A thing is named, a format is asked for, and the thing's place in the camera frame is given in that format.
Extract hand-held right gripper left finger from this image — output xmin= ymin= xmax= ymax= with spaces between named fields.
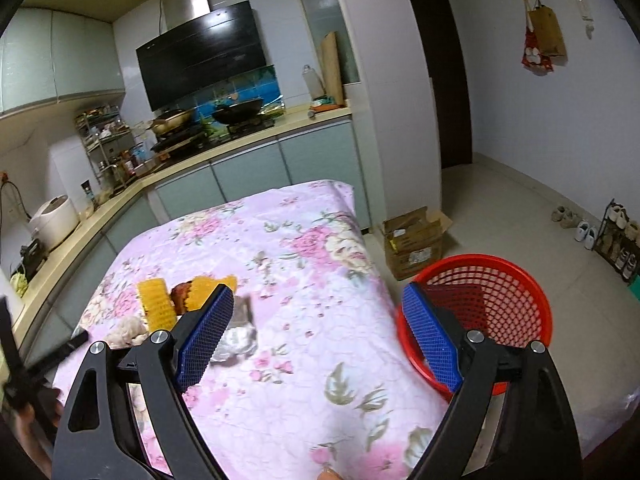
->
xmin=52 ymin=282 xmax=236 ymax=480

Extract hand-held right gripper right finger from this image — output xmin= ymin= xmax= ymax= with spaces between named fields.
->
xmin=401 ymin=281 xmax=583 ymax=480

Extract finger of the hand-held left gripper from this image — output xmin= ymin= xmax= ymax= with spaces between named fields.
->
xmin=27 ymin=330 xmax=91 ymax=376

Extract yellow corn cob piece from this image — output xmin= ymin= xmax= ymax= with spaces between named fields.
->
xmin=182 ymin=274 xmax=237 ymax=311

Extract yellow knitted garment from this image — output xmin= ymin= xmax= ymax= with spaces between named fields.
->
xmin=137 ymin=275 xmax=177 ymax=328

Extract white tissue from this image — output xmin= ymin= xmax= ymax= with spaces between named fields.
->
xmin=106 ymin=316 xmax=151 ymax=350

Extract red plastic mesh basket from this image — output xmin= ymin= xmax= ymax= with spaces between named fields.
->
xmin=395 ymin=254 xmax=554 ymax=401

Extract person's left hand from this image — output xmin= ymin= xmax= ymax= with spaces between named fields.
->
xmin=12 ymin=400 xmax=63 ymax=461

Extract crumpled silver wrapper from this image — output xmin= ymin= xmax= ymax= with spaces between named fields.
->
xmin=212 ymin=294 xmax=259 ymax=363

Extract open cardboard box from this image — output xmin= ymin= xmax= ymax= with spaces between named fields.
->
xmin=381 ymin=206 xmax=453 ymax=281

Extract pink floral blanket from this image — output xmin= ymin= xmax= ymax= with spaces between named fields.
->
xmin=50 ymin=179 xmax=451 ymax=480

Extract white rice cooker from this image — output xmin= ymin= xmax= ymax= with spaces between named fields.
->
xmin=27 ymin=195 xmax=81 ymax=251

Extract kitchen counter with cabinets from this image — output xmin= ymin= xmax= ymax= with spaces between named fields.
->
xmin=0 ymin=105 xmax=373 ymax=351

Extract black gas stove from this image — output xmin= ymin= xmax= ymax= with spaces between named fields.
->
xmin=150 ymin=119 xmax=278 ymax=153

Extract black metal shoe rack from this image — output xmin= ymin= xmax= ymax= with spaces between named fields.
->
xmin=592 ymin=199 xmax=640 ymax=281

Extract metal spice rack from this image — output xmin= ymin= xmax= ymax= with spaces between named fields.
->
xmin=75 ymin=105 xmax=138 ymax=196

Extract assorted stored shoes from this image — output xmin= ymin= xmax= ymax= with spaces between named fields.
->
xmin=597 ymin=204 xmax=640 ymax=278

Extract golden wok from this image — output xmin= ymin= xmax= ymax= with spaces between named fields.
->
xmin=150 ymin=108 xmax=193 ymax=136

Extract black wok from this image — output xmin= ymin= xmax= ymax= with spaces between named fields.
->
xmin=212 ymin=98 xmax=264 ymax=126

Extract clear plastic bottle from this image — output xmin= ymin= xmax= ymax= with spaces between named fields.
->
xmin=301 ymin=64 xmax=326 ymax=101

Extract dark wooden door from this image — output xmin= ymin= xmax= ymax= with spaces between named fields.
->
xmin=397 ymin=0 xmax=473 ymax=170

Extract black range hood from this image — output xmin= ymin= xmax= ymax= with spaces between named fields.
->
xmin=136 ymin=0 xmax=268 ymax=112

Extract wooden cutting board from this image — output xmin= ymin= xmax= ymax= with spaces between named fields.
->
xmin=320 ymin=31 xmax=346 ymax=107

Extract pale green upper cabinets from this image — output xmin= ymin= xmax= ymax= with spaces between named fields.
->
xmin=0 ymin=7 xmax=126 ymax=116

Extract red printed hanging bag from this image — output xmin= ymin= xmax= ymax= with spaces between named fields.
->
xmin=521 ymin=0 xmax=555 ymax=75

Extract brown paper bag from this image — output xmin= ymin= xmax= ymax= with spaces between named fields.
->
xmin=528 ymin=5 xmax=567 ymax=58

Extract white wall intercom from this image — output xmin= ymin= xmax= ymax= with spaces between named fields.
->
xmin=572 ymin=0 xmax=596 ymax=38

